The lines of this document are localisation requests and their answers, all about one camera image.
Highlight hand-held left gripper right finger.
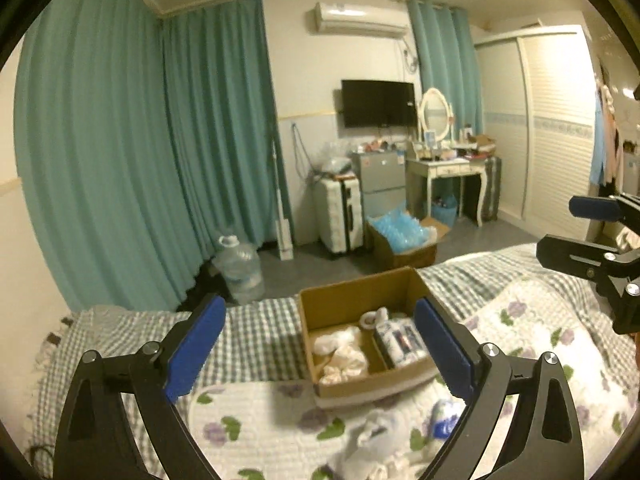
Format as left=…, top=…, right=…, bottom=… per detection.
left=412, top=296, right=587, bottom=480

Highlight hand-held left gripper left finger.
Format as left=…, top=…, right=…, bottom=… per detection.
left=52, top=294, right=228, bottom=480

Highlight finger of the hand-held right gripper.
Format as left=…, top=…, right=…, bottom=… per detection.
left=536, top=234, right=640, bottom=335
left=569, top=194, right=640, bottom=224

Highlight blue and white packet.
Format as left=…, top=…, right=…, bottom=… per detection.
left=430, top=399, right=469, bottom=442

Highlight white plastic bag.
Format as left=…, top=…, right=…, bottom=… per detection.
left=344, top=407, right=437, bottom=480

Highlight white cloth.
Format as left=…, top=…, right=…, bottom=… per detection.
left=313, top=326, right=372, bottom=387

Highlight white and dark packet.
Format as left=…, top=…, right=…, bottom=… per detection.
left=375, top=321, right=429, bottom=367

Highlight hanging clothes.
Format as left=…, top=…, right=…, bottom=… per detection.
left=589, top=59, right=627, bottom=187

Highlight floral white quilt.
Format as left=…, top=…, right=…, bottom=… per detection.
left=187, top=250, right=637, bottom=480

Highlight white tape roll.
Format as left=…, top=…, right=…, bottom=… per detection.
left=360, top=308, right=394, bottom=331

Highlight clear water jug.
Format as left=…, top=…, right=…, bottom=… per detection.
left=212, top=234, right=266, bottom=304

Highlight white louvred wardrobe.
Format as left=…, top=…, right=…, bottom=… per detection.
left=472, top=24, right=609, bottom=242

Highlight cardboard box with flaps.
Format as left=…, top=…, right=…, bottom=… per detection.
left=366, top=214, right=454, bottom=271

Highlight dark suitcase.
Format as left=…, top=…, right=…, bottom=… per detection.
left=481, top=156, right=503, bottom=222

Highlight pile of blue packets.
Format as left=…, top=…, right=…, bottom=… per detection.
left=369, top=202, right=438, bottom=255

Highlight clutter on dressing table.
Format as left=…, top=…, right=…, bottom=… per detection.
left=407, top=125, right=497, bottom=163

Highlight blue basket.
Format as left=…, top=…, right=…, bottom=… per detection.
left=429, top=192, right=459, bottom=225

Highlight white dressing table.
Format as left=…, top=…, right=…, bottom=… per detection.
left=405, top=152, right=489, bottom=228

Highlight white stick mop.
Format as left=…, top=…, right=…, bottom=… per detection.
left=270, top=140, right=294, bottom=263

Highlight white hard suitcase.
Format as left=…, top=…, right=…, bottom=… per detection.
left=314, top=175, right=364, bottom=254

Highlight grey mini fridge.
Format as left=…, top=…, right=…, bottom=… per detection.
left=351, top=150, right=407, bottom=228

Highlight oval white vanity mirror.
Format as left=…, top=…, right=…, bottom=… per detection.
left=418, top=87, right=454, bottom=145

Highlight narrow teal curtain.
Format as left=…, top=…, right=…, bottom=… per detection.
left=406, top=0, right=484, bottom=137

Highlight wide teal curtain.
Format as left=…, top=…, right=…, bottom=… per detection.
left=14, top=0, right=202, bottom=314

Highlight clear plastic bags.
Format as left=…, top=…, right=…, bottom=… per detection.
left=314, top=142, right=354, bottom=177

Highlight teal corner curtain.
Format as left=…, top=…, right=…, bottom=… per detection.
left=159, top=0, right=295, bottom=262

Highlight white air conditioner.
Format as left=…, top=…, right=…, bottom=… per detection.
left=313, top=1, right=409, bottom=39

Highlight black hanging cable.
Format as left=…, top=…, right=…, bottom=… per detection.
left=291, top=121, right=312, bottom=181

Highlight black wall television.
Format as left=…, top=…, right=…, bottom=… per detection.
left=341, top=79, right=417, bottom=130

